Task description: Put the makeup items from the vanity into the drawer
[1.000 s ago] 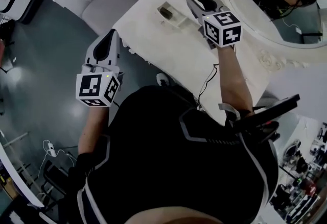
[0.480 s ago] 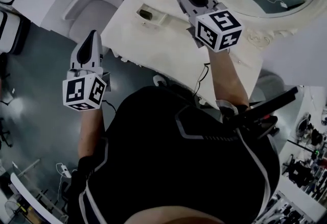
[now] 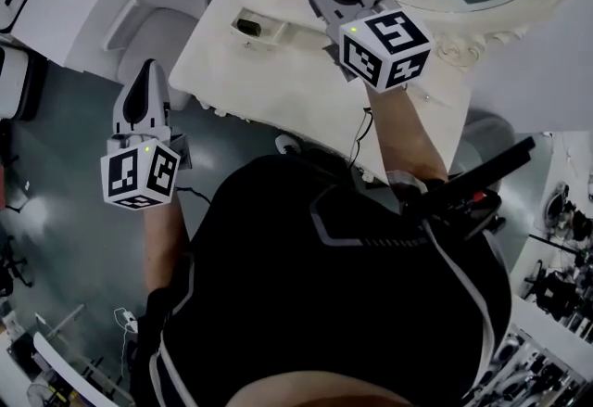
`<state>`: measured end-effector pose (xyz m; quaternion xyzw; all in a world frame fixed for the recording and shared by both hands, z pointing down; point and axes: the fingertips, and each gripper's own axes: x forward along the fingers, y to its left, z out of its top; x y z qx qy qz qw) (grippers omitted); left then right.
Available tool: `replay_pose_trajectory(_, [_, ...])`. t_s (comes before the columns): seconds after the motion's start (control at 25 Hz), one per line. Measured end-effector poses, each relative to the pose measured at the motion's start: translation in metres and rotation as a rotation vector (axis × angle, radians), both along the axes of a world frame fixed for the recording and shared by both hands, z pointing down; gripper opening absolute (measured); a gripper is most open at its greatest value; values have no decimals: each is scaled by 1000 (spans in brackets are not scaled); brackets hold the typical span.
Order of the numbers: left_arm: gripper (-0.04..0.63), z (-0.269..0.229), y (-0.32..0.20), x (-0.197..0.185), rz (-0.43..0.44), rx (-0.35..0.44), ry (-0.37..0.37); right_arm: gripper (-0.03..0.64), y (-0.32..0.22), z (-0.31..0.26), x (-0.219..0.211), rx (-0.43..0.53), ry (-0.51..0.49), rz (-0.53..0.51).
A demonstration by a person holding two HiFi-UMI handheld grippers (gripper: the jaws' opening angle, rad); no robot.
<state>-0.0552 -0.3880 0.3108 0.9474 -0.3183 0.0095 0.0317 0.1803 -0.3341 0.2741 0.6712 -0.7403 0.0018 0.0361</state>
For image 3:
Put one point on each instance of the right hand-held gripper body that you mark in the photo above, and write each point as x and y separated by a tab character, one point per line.
384	48

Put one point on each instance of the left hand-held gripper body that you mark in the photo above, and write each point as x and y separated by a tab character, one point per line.
134	173

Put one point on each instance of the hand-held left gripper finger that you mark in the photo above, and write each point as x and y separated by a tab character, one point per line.
163	99
119	106

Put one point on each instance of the white ornate vanity table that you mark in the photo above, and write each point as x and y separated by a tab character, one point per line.
278	80

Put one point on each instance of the person's left forearm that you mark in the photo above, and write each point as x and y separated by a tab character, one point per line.
162	247

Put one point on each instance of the person's right forearm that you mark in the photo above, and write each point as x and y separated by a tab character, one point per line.
403	136

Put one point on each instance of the white grey armchair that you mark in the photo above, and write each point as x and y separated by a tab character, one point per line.
153	34

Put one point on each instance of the white black appliance cart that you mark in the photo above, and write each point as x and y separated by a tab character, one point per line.
16	80

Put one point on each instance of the person's white shoe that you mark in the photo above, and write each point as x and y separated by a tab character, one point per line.
288	145

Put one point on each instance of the grey cushioned stool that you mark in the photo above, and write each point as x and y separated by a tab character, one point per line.
486	136

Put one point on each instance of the person's black shirt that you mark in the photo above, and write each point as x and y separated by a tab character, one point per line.
324	303

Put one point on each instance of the cluttered equipment workbench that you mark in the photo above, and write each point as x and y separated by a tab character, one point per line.
556	294

